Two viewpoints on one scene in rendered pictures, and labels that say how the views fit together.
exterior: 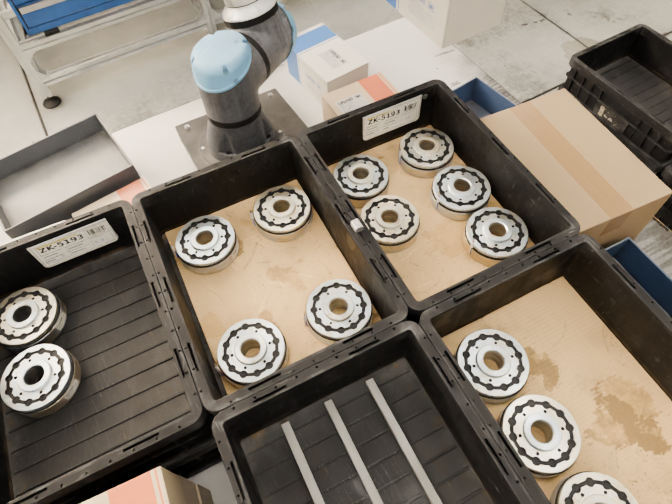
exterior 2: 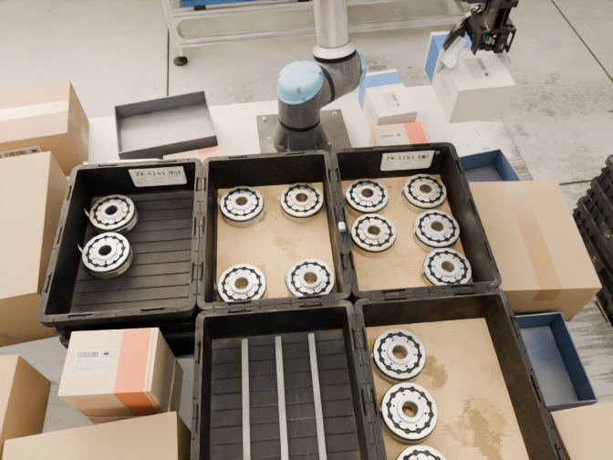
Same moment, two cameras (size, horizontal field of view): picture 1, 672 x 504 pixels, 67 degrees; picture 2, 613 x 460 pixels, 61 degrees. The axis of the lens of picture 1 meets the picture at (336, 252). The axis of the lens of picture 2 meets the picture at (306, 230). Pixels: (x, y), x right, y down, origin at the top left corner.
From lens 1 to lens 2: 0.35 m
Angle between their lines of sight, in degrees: 10
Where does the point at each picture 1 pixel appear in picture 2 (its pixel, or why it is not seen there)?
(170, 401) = (179, 298)
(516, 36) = (598, 120)
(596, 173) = (546, 252)
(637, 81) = not seen: outside the picture
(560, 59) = not seen: outside the picture
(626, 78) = not seen: outside the picture
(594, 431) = (451, 428)
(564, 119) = (544, 203)
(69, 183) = (169, 133)
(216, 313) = (230, 254)
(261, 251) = (276, 224)
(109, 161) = (202, 127)
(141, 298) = (186, 227)
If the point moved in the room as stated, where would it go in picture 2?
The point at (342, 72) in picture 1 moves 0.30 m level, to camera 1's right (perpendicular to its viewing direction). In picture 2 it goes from (393, 113) to (498, 135)
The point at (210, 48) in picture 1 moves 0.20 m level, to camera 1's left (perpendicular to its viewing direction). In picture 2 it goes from (295, 71) to (223, 57)
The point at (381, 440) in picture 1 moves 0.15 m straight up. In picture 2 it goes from (302, 375) to (302, 344)
